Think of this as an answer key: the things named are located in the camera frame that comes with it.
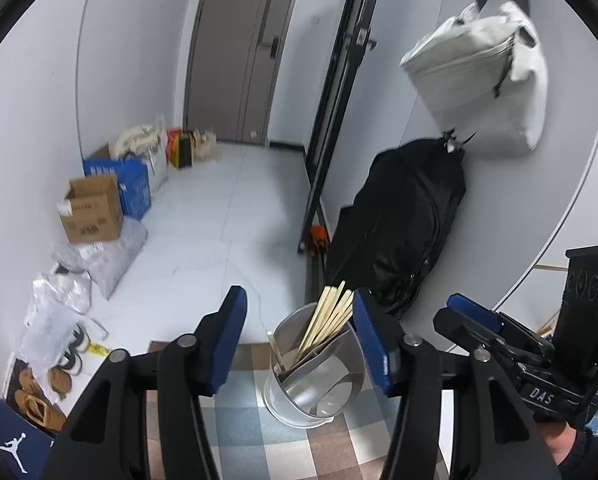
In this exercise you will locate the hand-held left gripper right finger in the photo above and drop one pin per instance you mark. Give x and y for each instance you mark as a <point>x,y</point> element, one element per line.
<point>374,345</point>

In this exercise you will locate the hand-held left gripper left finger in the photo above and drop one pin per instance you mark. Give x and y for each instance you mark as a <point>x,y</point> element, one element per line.
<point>226,340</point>

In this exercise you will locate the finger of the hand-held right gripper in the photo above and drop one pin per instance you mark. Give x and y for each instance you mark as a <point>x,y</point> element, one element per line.
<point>471,312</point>

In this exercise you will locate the pile of wooden chopsticks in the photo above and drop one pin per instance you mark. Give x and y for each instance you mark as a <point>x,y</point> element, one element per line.
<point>324,315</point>

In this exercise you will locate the white utensil holder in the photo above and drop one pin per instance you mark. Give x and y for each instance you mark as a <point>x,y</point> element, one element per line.
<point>299,400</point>

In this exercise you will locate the person's right forearm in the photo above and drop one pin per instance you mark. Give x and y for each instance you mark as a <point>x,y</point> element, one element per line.
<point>591,460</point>

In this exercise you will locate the white shoulder bag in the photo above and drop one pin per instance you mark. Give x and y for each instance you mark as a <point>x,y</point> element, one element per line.
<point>479,75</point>

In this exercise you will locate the person's right hand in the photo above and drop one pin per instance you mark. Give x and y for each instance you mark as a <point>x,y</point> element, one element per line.
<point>559,442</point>

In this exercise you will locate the checked tablecloth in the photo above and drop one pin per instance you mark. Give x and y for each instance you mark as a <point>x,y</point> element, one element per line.
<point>259,440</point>

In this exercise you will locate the black backpack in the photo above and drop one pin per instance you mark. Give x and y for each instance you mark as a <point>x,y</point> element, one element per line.
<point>404,220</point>

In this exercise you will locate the yellow wrapper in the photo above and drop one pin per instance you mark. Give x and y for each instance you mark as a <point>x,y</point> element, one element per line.
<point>98,348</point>

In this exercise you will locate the grey plastic mailer bags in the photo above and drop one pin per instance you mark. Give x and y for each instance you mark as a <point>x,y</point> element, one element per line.
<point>109,260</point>

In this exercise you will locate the black and white sneaker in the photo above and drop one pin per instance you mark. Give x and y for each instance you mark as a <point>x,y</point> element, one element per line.
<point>69,364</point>
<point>79,340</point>

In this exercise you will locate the brown boot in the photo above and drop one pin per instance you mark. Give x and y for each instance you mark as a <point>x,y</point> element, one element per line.
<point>60,381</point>

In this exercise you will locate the blue cardboard box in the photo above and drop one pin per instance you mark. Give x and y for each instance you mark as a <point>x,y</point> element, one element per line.
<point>136,190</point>

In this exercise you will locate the clear plastic bag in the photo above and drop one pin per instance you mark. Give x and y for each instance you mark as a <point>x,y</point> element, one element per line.
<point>54,310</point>

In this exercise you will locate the brown cardboard box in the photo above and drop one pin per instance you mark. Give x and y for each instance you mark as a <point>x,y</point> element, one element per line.
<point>91,215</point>

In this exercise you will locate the beige plastic bag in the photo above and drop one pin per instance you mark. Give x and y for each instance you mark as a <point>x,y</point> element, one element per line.
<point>204,147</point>

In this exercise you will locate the red bag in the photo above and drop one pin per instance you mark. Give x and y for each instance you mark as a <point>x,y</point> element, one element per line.
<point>173,140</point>

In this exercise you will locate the beige folded cloth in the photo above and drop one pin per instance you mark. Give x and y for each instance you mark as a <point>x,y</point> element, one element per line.
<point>136,141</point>

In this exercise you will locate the brown slippers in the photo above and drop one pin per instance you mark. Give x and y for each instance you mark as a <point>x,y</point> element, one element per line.
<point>9,385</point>

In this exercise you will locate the navy shoebox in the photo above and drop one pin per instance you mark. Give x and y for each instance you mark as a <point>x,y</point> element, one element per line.
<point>19,445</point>

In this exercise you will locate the black framed door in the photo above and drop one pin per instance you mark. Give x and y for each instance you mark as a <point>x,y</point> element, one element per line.
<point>339,85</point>

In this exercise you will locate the grey door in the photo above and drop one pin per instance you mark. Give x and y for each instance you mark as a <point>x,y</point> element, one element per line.
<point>229,60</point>

